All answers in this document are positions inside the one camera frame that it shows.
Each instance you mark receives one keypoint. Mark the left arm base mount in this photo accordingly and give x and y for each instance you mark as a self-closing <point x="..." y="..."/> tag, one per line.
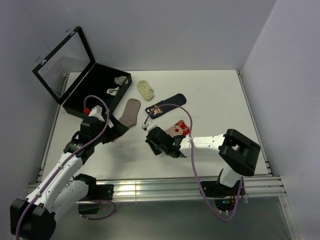
<point x="100" y="205"/>

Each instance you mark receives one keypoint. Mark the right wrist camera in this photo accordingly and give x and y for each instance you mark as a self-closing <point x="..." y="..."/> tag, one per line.
<point x="148" y="126"/>

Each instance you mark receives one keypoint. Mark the dark blue sock in box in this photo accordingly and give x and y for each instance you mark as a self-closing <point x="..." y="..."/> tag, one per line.
<point x="108" y="101"/>

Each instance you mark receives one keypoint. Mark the beige red reindeer sock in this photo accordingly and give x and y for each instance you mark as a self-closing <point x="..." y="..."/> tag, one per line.
<point x="178" y="129"/>

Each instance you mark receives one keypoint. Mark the white patterned sock in box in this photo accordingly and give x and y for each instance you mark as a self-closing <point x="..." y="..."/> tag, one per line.
<point x="113" y="91"/>

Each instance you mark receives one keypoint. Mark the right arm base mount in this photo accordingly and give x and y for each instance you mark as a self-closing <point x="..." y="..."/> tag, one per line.
<point x="224" y="197"/>

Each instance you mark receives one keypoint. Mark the navy christmas sock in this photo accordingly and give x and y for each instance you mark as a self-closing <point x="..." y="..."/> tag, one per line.
<point x="165" y="106"/>

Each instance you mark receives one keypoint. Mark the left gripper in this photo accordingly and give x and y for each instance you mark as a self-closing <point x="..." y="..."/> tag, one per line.
<point x="116" y="131"/>

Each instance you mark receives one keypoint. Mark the aluminium front rail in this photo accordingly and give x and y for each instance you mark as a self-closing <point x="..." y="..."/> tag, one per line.
<point x="186" y="188"/>

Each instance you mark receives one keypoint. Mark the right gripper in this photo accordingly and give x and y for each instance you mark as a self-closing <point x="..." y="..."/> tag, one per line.
<point x="156" y="151"/>

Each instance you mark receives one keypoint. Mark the taupe sock red striped cuff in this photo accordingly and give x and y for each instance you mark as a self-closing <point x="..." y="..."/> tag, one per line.
<point x="130" y="114"/>

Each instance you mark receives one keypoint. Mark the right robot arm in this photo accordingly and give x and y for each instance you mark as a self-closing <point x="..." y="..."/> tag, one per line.
<point x="239" y="152"/>

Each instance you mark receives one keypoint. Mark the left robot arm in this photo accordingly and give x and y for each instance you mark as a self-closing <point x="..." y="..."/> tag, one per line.
<point x="36" y="216"/>

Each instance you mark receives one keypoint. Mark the black display box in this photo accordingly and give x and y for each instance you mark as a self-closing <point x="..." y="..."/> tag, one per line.
<point x="75" y="80"/>

